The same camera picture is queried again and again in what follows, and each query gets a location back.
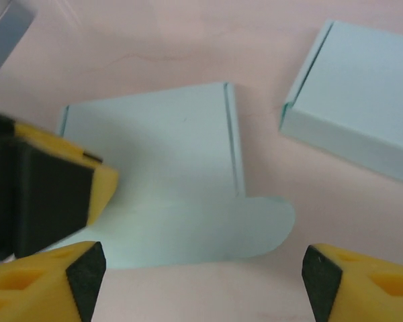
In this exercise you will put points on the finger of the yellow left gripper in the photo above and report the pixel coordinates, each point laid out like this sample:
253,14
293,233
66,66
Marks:
53,188

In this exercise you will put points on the aluminium table side rail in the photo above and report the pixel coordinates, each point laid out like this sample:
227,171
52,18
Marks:
3,33

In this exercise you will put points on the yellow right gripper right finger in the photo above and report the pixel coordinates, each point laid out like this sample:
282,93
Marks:
366,292

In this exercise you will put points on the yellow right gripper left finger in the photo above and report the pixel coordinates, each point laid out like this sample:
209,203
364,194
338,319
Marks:
37,292

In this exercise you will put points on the light blue paper box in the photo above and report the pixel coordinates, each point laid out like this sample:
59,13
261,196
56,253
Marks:
171,151
356,100

